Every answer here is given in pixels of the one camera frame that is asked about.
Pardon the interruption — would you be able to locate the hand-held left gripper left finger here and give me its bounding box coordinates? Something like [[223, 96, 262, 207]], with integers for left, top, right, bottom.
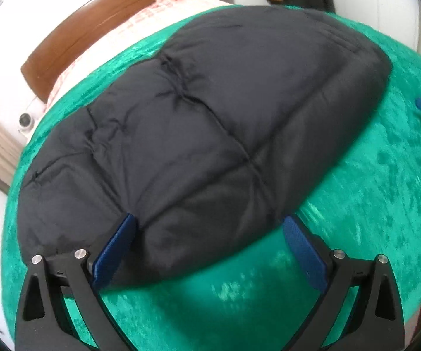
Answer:
[[14, 213, 138, 351]]

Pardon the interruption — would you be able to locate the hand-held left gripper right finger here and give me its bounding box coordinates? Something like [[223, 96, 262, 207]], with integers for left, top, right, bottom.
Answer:
[[283, 215, 405, 351]]

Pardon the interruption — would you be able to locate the black puffer jacket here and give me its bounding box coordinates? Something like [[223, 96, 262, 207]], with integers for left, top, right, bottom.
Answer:
[[17, 6, 394, 291]]

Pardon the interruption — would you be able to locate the green patterned bed blanket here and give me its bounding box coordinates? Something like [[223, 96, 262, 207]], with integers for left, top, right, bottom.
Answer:
[[0, 4, 421, 351]]

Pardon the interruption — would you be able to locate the small white round fan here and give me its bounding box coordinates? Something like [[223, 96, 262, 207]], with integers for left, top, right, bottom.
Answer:
[[17, 113, 37, 136]]

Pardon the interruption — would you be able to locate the pink striped bed sheet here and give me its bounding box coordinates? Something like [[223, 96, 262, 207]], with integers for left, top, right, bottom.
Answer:
[[45, 0, 233, 107]]

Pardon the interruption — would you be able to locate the brown wooden headboard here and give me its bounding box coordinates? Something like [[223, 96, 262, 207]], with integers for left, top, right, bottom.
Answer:
[[21, 0, 201, 104]]

